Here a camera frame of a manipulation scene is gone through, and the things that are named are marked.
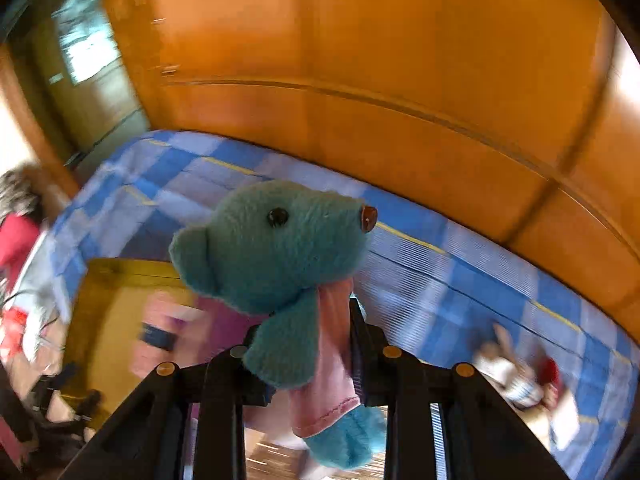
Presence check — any pink sock with black band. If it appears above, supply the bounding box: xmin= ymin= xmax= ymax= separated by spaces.
xmin=130 ymin=292 xmax=208 ymax=378

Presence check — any teal plush bear pink dress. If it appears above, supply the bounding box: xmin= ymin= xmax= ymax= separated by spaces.
xmin=169 ymin=180 xmax=386 ymax=470

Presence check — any red santa christmas sock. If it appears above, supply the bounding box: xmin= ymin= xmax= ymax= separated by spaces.
xmin=537 ymin=356 xmax=564 ymax=411

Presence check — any purple gift bag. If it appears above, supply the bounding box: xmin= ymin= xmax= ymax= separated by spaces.
xmin=196 ymin=296 xmax=266 ymax=363

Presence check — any blue plaid bed sheet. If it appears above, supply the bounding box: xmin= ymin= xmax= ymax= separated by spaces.
xmin=51 ymin=130 xmax=639 ymax=479

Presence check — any red storage box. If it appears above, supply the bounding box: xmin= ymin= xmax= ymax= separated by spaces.
xmin=0 ymin=214 xmax=40 ymax=287

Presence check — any patterned grey cloth pile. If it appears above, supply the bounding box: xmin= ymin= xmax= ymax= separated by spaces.
xmin=0 ymin=168 xmax=43 ymax=223

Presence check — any orange wooden wardrobe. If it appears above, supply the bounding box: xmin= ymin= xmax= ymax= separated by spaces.
xmin=103 ymin=0 xmax=639 ymax=335

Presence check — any wooden door with glass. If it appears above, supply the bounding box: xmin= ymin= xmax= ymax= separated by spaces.
xmin=8 ymin=0 xmax=149 ymax=168

